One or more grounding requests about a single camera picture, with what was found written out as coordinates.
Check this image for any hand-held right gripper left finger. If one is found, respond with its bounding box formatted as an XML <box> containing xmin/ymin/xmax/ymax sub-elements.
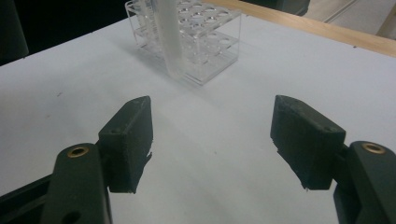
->
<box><xmin>97</xmin><ymin>95</ymin><xmax>153</xmax><ymax>194</ymax></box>

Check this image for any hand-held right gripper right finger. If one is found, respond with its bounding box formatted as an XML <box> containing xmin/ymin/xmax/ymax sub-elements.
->
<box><xmin>270</xmin><ymin>94</ymin><xmax>347</xmax><ymax>190</ymax></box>

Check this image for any clear acrylic tube rack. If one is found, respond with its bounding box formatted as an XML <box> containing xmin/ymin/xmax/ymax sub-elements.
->
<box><xmin>124</xmin><ymin>0</ymin><xmax>243</xmax><ymax>87</ymax></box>

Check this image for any wooden table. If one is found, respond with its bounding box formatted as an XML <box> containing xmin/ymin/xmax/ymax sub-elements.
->
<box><xmin>202</xmin><ymin>0</ymin><xmax>396</xmax><ymax>59</ymax></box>

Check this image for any black curtain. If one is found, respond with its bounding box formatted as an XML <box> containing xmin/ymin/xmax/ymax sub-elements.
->
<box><xmin>0</xmin><ymin>0</ymin><xmax>129</xmax><ymax>67</ymax></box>

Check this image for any black cabinet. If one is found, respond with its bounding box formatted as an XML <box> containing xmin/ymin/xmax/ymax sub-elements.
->
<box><xmin>242</xmin><ymin>0</ymin><xmax>312</xmax><ymax>17</ymax></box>

